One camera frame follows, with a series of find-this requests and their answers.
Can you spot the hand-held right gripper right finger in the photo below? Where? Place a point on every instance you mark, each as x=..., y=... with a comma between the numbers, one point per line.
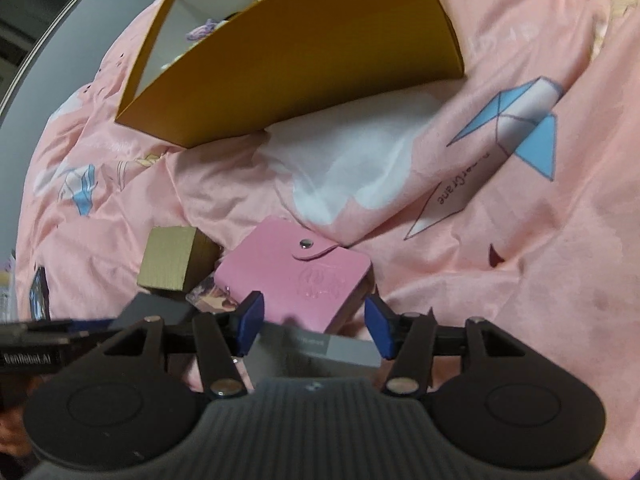
x=377, y=328

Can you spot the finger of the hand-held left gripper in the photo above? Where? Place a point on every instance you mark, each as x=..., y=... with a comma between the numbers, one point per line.
x=75, y=326

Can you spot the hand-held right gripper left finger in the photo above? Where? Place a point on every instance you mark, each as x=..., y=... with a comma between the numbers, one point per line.
x=250, y=321

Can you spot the printed anime card pack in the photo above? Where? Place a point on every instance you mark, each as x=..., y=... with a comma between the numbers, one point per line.
x=212, y=296

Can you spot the pink snap wallet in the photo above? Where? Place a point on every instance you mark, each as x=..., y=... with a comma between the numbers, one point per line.
x=280, y=270

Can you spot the light grey box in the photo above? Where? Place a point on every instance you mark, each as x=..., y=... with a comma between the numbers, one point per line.
x=310, y=355

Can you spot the dark grey box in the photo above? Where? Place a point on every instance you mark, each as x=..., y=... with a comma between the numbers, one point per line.
x=160, y=310

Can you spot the orange cardboard box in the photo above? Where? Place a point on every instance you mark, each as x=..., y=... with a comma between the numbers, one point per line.
x=300, y=60

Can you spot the crochet bunny plush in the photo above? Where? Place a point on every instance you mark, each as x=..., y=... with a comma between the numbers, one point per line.
x=205, y=30

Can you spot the gold box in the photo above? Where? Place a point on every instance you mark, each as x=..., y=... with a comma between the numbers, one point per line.
x=170, y=260

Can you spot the pink printed duvet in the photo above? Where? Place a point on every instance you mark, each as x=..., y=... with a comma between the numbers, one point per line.
x=500, y=260

